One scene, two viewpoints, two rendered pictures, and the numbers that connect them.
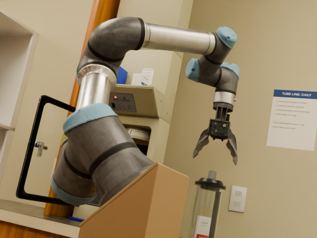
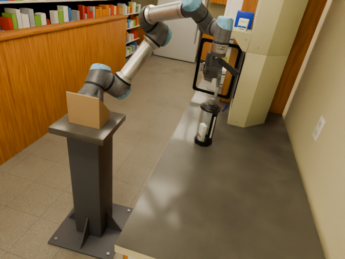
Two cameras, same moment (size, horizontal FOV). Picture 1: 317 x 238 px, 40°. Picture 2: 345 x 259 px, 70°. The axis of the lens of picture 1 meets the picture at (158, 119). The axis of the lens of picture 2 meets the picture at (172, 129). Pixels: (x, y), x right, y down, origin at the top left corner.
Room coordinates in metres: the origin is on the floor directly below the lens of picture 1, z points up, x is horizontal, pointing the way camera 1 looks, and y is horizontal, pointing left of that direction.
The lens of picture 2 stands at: (1.04, -1.32, 1.68)
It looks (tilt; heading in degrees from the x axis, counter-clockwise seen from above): 30 degrees down; 75
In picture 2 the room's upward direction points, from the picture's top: 8 degrees clockwise
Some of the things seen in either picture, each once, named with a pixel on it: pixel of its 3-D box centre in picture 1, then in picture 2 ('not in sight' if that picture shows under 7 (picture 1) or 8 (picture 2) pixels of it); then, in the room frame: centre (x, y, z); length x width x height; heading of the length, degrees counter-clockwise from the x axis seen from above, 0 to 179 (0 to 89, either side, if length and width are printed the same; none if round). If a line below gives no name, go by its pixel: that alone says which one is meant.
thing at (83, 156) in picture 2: not in sight; (93, 182); (0.90, 0.01, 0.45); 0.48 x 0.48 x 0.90; 67
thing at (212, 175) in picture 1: (211, 180); (211, 104); (1.53, -0.22, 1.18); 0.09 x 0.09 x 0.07
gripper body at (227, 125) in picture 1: (220, 122); (214, 65); (1.50, -0.22, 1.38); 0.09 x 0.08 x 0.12; 169
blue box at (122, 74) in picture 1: (110, 77); (244, 19); (1.82, 0.24, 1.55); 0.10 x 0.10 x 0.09; 64
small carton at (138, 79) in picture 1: (140, 82); (243, 24); (1.76, 0.10, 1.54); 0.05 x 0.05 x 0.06; 55
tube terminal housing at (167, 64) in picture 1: (135, 140); (263, 64); (1.95, 0.08, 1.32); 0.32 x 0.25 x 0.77; 64
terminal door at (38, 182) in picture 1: (58, 152); (215, 69); (1.77, 0.37, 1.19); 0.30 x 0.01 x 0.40; 144
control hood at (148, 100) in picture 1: (122, 99); (239, 37); (1.79, 0.16, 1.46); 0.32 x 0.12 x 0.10; 64
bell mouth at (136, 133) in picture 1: (137, 135); not in sight; (1.92, 0.08, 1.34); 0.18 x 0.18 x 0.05
